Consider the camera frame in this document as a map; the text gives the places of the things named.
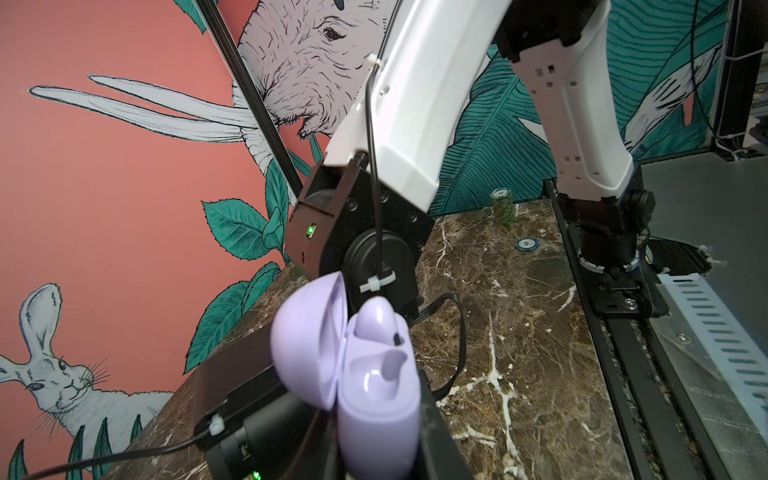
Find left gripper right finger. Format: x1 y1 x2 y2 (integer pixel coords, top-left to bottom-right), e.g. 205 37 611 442
413 371 473 480

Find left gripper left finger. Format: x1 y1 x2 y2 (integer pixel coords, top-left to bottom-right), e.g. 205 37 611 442
287 410 339 479

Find purple earbud charging case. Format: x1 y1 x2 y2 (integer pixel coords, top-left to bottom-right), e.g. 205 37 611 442
270 272 421 479

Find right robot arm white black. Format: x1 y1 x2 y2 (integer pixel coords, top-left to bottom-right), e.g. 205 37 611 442
36 1 665 317

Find poker chip near right base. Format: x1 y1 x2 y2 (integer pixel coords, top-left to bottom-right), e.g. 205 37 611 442
515 237 540 252

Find green poker chip stack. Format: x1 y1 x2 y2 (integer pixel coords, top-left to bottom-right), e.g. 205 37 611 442
490 188 516 228

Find black mounting rail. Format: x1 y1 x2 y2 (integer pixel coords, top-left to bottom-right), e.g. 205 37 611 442
543 179 730 479

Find white slotted cable duct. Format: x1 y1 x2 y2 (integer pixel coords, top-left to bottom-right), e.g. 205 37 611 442
659 273 767 437

